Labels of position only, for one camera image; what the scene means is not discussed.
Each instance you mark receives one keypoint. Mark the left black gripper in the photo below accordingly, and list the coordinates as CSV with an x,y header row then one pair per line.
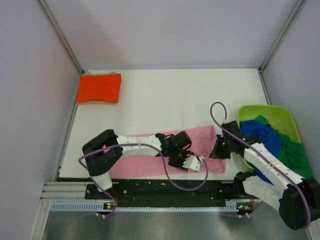
x,y
179,165

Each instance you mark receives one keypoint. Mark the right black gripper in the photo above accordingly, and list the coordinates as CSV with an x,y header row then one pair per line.
x,y
216,153

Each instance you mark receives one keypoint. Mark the pink t shirt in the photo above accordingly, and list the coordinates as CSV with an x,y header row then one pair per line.
x,y
203,141

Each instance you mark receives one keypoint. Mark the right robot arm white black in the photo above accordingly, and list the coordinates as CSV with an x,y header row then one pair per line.
x,y
295,198

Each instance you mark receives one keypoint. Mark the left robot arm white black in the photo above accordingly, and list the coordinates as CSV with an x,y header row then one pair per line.
x,y
103,151

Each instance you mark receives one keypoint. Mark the blue t shirt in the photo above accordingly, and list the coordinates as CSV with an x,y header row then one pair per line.
x,y
263,131

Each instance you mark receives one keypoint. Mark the green plastic basket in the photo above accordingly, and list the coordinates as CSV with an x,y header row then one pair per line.
x,y
278,117

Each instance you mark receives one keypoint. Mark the green t shirt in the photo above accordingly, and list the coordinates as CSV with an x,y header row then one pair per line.
x,y
293,155

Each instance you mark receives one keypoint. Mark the folded orange t shirt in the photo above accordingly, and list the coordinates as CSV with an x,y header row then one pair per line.
x,y
99,88

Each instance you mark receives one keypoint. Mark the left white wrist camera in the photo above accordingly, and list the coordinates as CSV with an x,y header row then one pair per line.
x,y
193,163

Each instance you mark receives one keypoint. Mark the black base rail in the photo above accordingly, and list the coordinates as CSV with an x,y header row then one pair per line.
x,y
161,193

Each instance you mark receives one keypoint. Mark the grey slotted cable duct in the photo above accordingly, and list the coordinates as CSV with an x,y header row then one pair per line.
x,y
229,206

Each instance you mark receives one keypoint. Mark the right aluminium frame post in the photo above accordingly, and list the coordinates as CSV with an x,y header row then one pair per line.
x,y
298,6

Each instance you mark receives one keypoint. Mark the aluminium frame post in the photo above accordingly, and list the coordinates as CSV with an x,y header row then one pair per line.
x,y
59,34
298,6

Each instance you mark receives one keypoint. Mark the left aluminium frame post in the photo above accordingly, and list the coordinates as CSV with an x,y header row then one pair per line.
x,y
59,34

